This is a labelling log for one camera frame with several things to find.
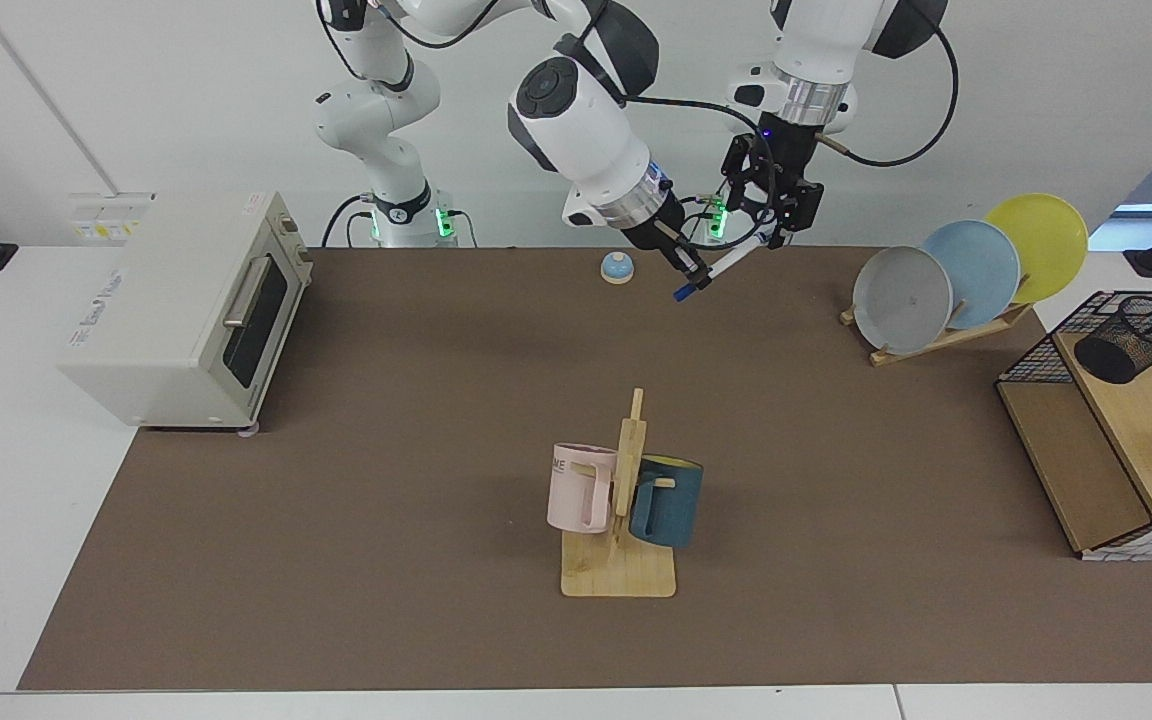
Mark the blue white marker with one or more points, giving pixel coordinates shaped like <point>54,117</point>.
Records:
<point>731,263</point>

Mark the black mesh pen holder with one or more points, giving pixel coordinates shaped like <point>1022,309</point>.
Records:
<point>1131,345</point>

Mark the grey plate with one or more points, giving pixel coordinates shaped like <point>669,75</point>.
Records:
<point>901,300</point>

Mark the wooden plate rack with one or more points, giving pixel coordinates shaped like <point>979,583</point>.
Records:
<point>936,342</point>

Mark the light blue plate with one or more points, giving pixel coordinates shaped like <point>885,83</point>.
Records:
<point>981,265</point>

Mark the dark teal mug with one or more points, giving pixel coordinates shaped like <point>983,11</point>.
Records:
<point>666,510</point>

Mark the pink mug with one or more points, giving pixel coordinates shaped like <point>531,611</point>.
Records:
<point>576,490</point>

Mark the yellow plate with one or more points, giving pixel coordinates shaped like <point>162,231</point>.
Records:
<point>1041,240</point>

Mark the wooden cup stand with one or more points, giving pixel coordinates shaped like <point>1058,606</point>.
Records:
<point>616,575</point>

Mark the brown table cloth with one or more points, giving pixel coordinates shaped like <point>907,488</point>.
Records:
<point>386,500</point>

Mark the pale toaster oven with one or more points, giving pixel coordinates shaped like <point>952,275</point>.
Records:
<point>156,320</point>

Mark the white wall socket box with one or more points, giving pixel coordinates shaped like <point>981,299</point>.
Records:
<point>111,215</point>

